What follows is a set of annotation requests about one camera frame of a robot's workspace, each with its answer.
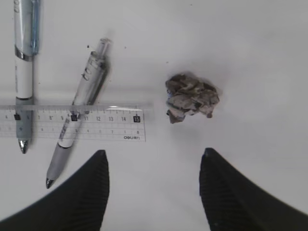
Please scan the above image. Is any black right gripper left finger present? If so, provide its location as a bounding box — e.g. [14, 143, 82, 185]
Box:
[0, 150, 110, 231]

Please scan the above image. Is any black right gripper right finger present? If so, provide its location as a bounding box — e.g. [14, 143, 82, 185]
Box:
[199, 148, 308, 231]

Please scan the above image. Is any grey paper ball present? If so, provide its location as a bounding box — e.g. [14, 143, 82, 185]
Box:
[165, 73, 220, 124]

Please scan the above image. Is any clear pen grey grip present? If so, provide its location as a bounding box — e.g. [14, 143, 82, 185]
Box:
[46, 38, 111, 189]

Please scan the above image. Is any white pen blue clip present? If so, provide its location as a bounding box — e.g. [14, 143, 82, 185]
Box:
[13, 0, 40, 154]

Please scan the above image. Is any transparent plastic ruler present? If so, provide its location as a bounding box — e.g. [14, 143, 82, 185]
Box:
[0, 105, 146, 142]

